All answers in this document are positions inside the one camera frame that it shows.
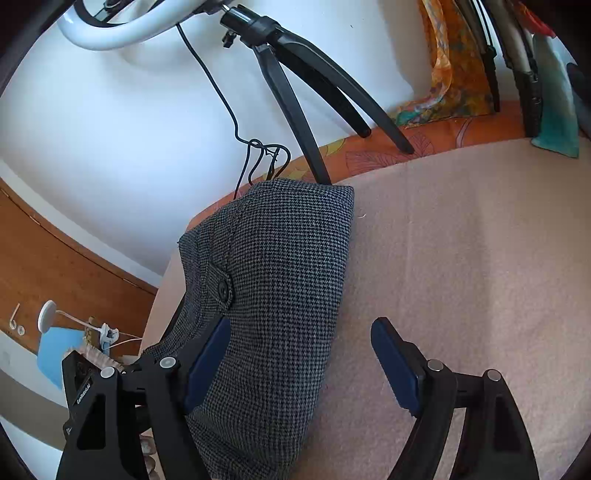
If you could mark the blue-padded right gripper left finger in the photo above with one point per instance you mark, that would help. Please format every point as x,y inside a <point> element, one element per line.
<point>169,389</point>

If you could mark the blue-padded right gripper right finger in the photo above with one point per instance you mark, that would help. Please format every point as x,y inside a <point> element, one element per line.
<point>494,443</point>

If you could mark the dark grey tweed shorts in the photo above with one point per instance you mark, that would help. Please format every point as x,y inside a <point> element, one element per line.
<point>274,264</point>

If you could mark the checkered beige cloth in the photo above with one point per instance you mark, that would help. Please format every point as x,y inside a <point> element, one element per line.
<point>97,358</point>

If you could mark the light blue box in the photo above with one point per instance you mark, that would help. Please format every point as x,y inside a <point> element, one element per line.
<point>53,346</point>

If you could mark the white clip desk lamp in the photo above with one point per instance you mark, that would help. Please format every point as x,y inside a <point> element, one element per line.
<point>102,337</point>

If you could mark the pink bed blanket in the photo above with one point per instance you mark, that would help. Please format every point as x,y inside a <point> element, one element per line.
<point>481,257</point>

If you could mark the orange floral scarf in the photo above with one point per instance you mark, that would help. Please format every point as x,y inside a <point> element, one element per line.
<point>459,87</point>

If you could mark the black mini tripod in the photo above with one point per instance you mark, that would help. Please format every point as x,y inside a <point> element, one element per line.
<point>278,49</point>

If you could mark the folded tripod with grey legs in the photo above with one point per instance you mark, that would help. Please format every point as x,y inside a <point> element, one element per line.
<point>517,50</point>

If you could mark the white ring light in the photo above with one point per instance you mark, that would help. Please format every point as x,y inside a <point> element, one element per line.
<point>97,34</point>

